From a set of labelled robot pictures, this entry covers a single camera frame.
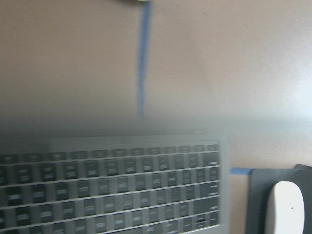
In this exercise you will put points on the grey laptop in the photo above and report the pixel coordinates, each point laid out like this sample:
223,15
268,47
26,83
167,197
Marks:
164,178

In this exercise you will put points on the black pad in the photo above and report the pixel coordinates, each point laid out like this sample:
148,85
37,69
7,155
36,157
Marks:
261,183

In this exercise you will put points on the white computer mouse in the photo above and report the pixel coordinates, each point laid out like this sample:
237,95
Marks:
285,213

